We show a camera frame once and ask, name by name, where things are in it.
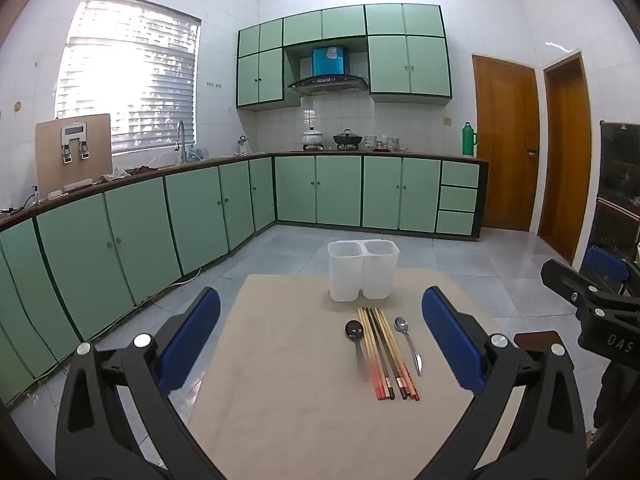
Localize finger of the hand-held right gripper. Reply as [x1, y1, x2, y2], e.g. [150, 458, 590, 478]
[583, 245, 640, 306]
[541, 258, 609, 312]

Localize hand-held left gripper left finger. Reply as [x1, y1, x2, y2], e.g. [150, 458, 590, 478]
[55, 286, 222, 480]

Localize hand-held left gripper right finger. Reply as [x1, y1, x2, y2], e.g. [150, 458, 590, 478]
[414, 286, 587, 480]

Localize silver metal spoon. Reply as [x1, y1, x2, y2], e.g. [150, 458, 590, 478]
[393, 316, 424, 377]

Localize bundle of mixed chopsticks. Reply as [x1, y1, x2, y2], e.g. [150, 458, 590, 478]
[357, 307, 421, 402]

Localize black spoon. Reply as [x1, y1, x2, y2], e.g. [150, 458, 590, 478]
[344, 319, 369, 382]

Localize white two-compartment utensil holder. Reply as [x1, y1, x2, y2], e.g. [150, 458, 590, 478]
[327, 240, 400, 303]

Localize dark glass-front cabinet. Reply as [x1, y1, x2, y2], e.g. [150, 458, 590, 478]
[584, 120, 640, 282]

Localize green lower kitchen cabinets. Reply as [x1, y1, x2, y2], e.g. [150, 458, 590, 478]
[0, 154, 489, 407]

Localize green kitchen cabinets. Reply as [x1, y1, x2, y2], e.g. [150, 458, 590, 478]
[236, 3, 453, 110]
[0, 154, 489, 407]

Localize plain wooden door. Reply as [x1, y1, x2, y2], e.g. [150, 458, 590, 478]
[538, 52, 586, 264]

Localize green thermos bottle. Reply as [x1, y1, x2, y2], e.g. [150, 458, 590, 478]
[460, 121, 478, 157]

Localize crumpled cloth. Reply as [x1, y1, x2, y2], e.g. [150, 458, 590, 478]
[96, 164, 162, 184]

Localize metal kitchen faucet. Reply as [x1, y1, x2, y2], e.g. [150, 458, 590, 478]
[175, 120, 189, 164]

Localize row of jars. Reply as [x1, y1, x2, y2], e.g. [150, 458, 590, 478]
[363, 134, 409, 153]

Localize black wok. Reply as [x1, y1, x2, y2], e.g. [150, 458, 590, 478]
[332, 129, 362, 151]

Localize window with white blinds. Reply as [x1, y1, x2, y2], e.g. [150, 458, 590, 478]
[56, 0, 202, 155]

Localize green upper kitchen cabinets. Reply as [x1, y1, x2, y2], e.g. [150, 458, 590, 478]
[236, 3, 453, 110]

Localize wooden door with handle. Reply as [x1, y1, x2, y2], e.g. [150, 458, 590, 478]
[472, 54, 540, 233]

